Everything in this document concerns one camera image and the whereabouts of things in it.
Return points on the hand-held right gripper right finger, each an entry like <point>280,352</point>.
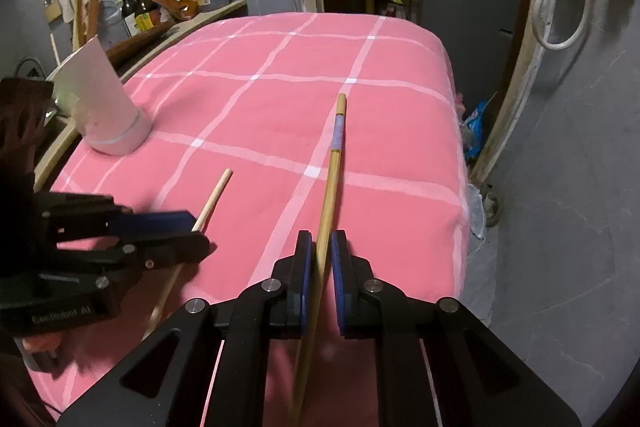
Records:
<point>340,282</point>

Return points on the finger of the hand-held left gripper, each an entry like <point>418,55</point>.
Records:
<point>160,222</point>
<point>165,252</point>

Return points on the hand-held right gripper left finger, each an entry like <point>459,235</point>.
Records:
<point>305,277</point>

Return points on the wooden chopstick with blue band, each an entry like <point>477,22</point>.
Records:
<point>334,157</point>

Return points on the white plastic utensil basket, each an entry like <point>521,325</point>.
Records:
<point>105,107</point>

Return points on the person's left hand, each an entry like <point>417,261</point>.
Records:
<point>20,132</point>

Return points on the clear plastic sheet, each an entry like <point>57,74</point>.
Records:
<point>480,247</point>

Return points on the pink checked tablecloth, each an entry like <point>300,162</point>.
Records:
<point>280,117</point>

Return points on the blue snack packet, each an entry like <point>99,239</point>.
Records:
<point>477,132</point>

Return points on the dark glass bottle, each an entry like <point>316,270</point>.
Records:
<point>127,14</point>

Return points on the metal strainer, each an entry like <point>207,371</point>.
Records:
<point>110,14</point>

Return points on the dark bottle with yellow label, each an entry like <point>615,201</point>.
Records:
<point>142,7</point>

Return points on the orange-brown seasoning packet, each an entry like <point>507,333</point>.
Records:
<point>175,4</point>

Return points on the dark grey cabinet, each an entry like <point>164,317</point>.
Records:
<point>465,27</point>

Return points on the wooden door frame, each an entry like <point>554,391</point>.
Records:
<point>520,57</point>

